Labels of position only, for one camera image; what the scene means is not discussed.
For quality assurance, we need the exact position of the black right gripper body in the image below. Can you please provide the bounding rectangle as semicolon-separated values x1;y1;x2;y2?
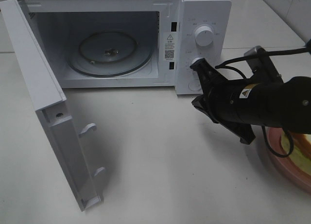
191;74;237;123

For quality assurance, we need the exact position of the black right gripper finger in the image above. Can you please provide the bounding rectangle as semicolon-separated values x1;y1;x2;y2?
219;121;256;145
190;59;220;94

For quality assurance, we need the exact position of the round white door-release button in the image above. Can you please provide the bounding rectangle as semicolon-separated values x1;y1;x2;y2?
188;80;202;91

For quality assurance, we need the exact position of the pink round plate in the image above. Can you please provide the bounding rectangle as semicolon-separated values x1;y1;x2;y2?
267;128;311;193

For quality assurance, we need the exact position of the white bread sandwich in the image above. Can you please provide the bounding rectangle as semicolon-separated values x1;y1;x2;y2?
289;132;311;175

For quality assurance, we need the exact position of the white microwave door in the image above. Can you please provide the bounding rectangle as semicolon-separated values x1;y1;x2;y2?
0;0;104;211

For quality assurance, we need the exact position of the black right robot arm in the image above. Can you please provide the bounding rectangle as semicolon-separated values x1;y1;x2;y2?
190;58;311;144

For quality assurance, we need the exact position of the lower white timer knob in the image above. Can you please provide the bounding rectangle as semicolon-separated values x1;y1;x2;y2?
191;57;202;76

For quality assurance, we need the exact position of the upper white power knob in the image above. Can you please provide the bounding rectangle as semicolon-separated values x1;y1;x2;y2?
194;25;214;47

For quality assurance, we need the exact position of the white warning label sticker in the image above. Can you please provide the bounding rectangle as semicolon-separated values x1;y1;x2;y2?
163;32;176;61

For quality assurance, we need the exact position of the glass microwave turntable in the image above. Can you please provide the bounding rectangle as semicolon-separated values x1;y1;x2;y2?
68;31;156;78

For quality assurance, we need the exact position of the white microwave oven body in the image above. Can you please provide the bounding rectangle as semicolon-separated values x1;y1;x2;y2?
23;0;231;95

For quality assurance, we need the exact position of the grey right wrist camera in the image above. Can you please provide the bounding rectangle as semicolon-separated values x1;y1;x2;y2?
246;56;284;83

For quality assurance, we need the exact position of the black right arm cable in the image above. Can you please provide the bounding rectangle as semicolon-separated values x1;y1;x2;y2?
215;38;311;158

